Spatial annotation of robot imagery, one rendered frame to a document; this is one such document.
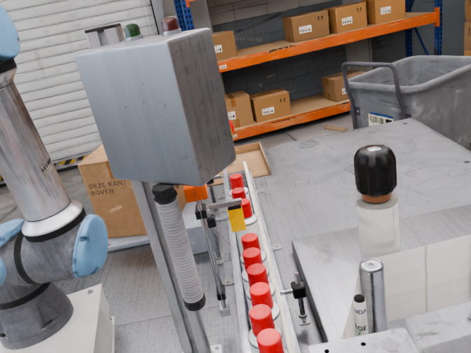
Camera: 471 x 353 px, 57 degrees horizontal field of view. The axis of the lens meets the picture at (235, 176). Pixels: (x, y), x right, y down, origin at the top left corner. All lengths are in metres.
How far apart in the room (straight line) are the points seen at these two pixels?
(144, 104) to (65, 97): 4.55
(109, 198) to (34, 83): 3.81
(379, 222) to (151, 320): 0.58
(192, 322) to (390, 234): 0.44
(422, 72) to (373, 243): 2.86
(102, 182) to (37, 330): 0.55
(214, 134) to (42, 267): 0.46
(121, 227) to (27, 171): 0.68
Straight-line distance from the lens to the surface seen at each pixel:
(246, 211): 0.95
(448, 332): 0.92
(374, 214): 0.92
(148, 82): 0.56
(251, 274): 0.73
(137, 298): 1.20
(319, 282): 1.02
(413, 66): 3.74
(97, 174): 1.39
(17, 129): 0.81
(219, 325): 1.04
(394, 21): 5.16
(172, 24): 0.60
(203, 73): 0.57
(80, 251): 0.85
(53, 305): 1.00
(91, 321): 0.98
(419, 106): 2.94
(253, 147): 1.97
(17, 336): 1.01
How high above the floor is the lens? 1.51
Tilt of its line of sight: 23 degrees down
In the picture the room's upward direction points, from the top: 11 degrees counter-clockwise
